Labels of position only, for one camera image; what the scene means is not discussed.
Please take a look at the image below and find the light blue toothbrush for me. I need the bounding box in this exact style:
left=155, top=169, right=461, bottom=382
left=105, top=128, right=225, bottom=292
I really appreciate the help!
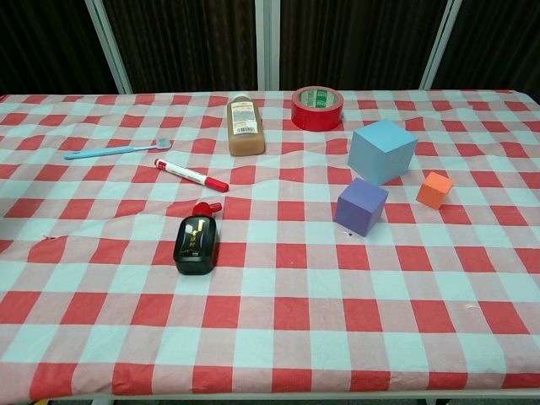
left=63, top=138, right=173, bottom=160

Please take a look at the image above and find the small orange cube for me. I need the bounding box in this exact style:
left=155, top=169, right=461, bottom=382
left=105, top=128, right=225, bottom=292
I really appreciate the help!
left=415, top=170, right=454, bottom=211

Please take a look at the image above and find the blue purple sponge block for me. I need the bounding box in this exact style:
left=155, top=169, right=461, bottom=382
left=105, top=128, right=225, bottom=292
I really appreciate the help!
left=347, top=118, right=419, bottom=186

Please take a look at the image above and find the white partition frame post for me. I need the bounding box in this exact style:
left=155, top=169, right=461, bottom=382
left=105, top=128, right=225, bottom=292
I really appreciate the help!
left=84, top=0, right=134, bottom=95
left=255, top=0, right=282, bottom=92
left=417, top=0, right=464, bottom=90

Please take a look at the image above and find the red white checkered tablecloth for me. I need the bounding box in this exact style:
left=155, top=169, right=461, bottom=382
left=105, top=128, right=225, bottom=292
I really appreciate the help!
left=0, top=89, right=540, bottom=402

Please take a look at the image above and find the brown liquid plastic bottle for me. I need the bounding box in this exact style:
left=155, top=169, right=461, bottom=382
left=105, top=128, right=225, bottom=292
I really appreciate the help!
left=226, top=93, right=267, bottom=157

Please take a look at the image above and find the black ink bottle red cap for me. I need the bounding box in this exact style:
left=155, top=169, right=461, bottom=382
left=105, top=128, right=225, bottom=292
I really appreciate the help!
left=173, top=202, right=223, bottom=277

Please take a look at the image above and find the red tape roll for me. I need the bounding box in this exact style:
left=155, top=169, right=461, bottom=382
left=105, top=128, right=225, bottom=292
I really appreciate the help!
left=290, top=86, right=345, bottom=132

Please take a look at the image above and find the red white marker pen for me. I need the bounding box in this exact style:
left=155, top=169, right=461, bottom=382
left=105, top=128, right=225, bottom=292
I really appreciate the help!
left=154, top=158, right=230, bottom=193

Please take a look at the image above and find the dark brown curtain panel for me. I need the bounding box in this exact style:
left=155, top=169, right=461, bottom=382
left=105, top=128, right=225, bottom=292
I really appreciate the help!
left=429, top=0, right=540, bottom=105
left=103, top=0, right=258, bottom=94
left=279, top=0, right=443, bottom=91
left=0, top=0, right=120, bottom=96

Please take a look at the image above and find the medium purple cube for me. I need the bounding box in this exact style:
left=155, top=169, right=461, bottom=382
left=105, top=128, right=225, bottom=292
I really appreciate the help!
left=333, top=176, right=389, bottom=237

